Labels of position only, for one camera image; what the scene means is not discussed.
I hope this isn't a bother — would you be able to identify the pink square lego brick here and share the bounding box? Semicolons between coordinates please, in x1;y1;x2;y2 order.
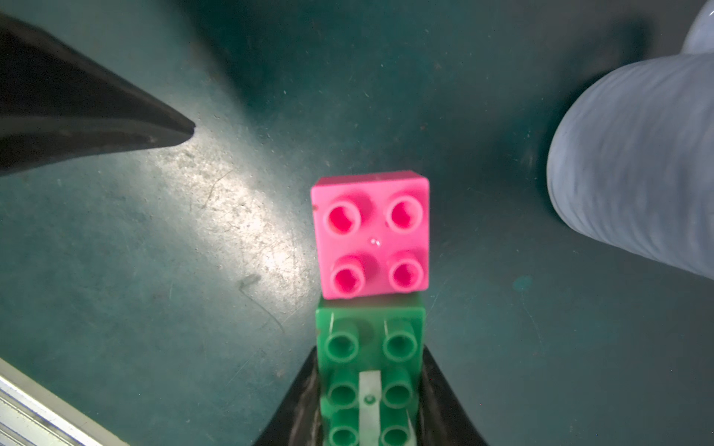
311;171;430;299

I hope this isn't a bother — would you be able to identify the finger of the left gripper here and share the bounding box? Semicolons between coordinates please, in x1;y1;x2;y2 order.
1;14;195;176

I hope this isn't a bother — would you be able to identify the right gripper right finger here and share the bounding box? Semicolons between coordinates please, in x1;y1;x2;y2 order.
418;347;488;446

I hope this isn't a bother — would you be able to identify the green lego brick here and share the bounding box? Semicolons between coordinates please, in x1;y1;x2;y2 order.
315;293;426;446

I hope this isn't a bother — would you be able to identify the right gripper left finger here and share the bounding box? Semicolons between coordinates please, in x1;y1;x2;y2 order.
254;347;324;446

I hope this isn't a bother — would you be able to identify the light blue mug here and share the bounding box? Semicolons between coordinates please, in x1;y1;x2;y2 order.
547;3;713;277

